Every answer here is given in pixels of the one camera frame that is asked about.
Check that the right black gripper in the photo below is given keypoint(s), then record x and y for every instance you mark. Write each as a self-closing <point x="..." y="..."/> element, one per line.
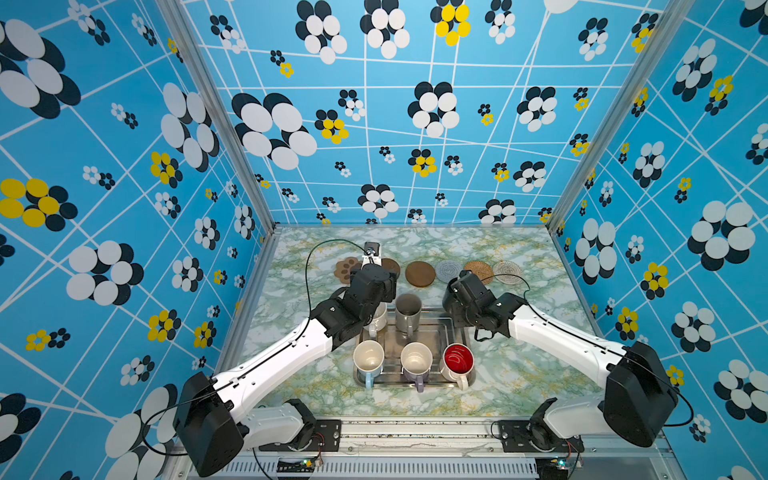
<point x="455" y="311"/>

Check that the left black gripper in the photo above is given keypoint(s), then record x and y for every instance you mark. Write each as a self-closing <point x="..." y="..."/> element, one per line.
<point x="390" y="288"/>

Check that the round brown coaster front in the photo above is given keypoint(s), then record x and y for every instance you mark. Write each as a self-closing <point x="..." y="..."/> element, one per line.
<point x="391" y="265"/>

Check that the round brown coaster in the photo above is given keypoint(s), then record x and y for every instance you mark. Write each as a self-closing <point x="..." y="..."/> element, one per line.
<point x="420" y="274"/>
<point x="391" y="265"/>

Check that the paw print wooden coaster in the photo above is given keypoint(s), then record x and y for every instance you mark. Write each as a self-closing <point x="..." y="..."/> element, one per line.
<point x="345" y="268"/>

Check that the woven rattan coaster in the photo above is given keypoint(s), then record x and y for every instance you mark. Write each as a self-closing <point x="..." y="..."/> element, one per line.
<point x="482" y="270"/>

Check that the white speckled mug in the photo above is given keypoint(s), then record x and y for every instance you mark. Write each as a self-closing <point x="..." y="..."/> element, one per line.
<point x="379" y="321"/>

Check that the grey silicone round coaster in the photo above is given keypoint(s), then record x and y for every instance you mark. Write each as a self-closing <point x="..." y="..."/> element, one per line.
<point x="447" y="270"/>

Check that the grey metallic mug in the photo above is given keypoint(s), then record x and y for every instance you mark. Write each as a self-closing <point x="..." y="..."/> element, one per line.
<point x="408" y="308"/>

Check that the clear glass patterned coaster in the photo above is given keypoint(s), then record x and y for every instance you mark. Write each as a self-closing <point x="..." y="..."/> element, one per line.
<point x="508" y="272"/>

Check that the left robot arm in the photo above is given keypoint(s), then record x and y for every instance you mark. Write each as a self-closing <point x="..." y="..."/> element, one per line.
<point x="214" y="418"/>

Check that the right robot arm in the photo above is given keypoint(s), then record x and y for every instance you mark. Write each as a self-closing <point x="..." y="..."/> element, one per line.
<point x="637" y="396"/>

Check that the metal serving tray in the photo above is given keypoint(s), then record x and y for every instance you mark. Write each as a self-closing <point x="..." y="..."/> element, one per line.
<point x="434" y="354"/>

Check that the red interior white mug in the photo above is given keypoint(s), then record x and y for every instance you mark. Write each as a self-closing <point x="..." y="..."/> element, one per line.
<point x="456" y="364"/>

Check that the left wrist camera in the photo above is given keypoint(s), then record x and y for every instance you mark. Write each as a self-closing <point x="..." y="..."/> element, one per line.
<point x="371" y="254"/>

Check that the white mug blue handle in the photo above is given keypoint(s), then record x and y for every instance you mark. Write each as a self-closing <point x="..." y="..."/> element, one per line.
<point x="368" y="359"/>

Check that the white mug purple handle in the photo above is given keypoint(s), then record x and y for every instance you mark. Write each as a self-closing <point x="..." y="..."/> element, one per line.
<point x="416" y="362"/>

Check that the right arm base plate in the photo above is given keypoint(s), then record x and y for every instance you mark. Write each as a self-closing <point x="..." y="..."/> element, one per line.
<point x="522" y="436"/>

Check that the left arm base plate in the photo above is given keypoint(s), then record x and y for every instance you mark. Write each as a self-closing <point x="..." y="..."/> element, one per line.
<point x="325" y="437"/>

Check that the aluminium front frame rail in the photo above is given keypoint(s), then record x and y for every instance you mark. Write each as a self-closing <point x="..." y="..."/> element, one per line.
<point x="451" y="448"/>

